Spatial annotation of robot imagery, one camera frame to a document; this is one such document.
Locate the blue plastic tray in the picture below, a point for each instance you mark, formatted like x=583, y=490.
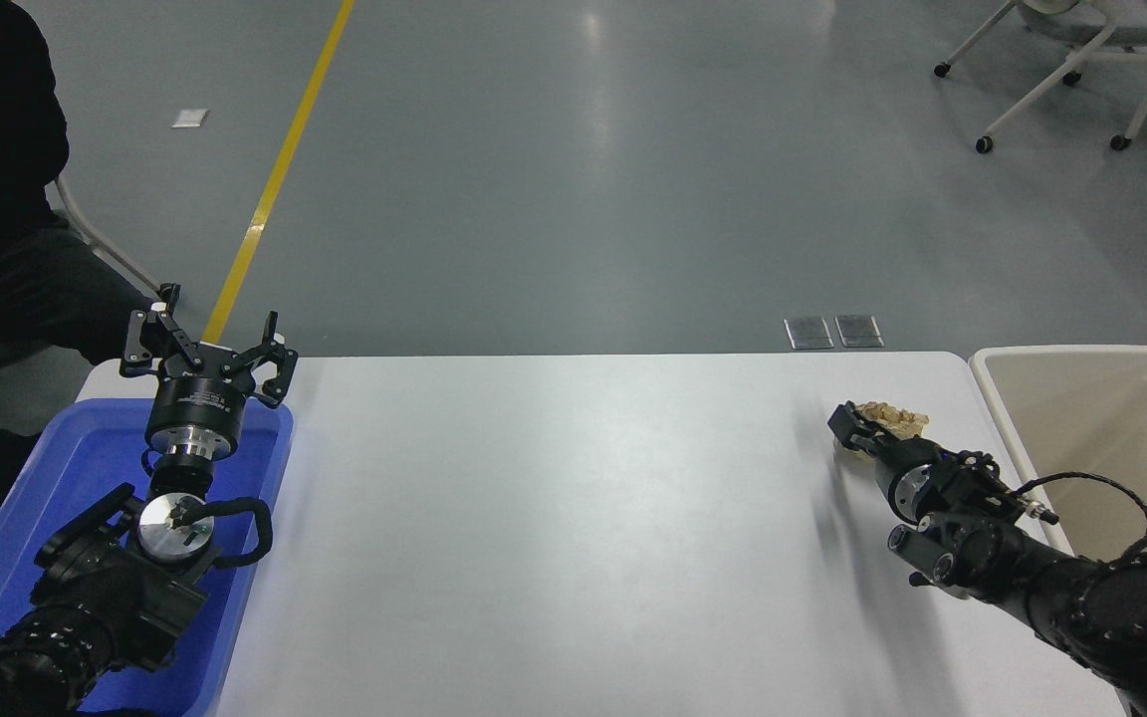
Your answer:
x=86, y=458

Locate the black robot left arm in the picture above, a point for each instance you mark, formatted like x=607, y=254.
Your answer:
x=106, y=597

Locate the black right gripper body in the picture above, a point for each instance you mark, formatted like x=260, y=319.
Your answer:
x=894, y=458

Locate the tan paper ball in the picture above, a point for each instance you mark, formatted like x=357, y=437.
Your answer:
x=897, y=416

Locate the white wheeled office chair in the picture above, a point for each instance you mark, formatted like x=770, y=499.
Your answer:
x=1081, y=45

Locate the silver metal floor plate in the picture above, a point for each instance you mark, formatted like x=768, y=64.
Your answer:
x=808, y=333
x=859, y=331

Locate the large pale plastic bin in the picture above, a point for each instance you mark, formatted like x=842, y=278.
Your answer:
x=1081, y=418

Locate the grey tube frame chair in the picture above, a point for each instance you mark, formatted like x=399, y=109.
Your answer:
x=106, y=249

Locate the white paper sheet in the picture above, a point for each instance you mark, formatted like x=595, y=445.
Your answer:
x=190, y=118

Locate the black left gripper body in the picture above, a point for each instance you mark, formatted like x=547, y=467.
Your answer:
x=197, y=400

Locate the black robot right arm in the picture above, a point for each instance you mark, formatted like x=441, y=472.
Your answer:
x=1111, y=607

